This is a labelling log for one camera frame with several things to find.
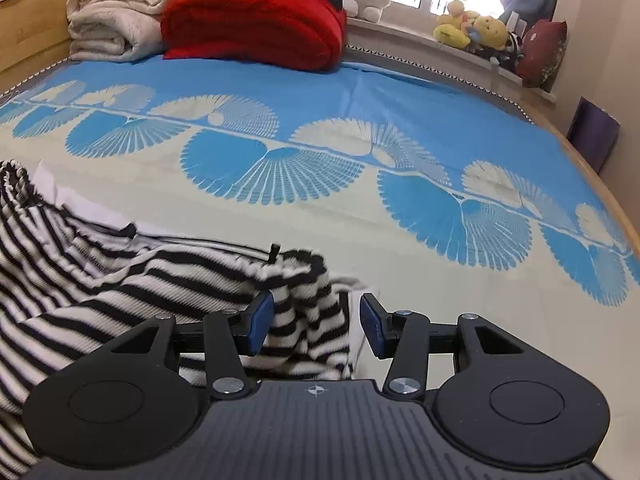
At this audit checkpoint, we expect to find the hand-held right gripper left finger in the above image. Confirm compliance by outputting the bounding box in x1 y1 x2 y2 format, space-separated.
97 290 276 401

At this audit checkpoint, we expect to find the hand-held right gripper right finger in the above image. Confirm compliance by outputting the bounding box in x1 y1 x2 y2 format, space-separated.
360 292 543 400

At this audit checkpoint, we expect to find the black white striped hooded top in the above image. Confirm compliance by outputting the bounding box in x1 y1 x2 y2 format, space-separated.
0 159 367 463

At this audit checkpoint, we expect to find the white windowsill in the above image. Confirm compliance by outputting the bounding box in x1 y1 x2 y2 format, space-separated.
344 15 557 105

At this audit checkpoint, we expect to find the purple paper bag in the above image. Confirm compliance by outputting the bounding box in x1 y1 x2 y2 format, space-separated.
565 96 621 175

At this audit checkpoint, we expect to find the red folded blanket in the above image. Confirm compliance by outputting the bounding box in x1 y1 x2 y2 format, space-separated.
161 0 349 72

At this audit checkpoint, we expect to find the yellow duck plush toy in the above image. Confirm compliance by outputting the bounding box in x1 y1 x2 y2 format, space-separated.
433 1 476 52

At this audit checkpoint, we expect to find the yellow round face plush toy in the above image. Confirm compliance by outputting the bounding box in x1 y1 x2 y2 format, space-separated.
469 14 512 52

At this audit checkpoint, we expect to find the dark red cushion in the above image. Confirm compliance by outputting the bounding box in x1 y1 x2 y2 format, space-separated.
515 19 569 93

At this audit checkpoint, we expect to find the cream folded blanket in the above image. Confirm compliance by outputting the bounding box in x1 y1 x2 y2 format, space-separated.
67 0 190 64

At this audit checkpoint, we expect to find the wooden headboard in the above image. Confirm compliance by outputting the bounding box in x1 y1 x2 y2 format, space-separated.
0 0 72 97

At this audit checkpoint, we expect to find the wooden bed frame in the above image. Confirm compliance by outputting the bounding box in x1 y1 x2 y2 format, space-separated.
520 105 640 243

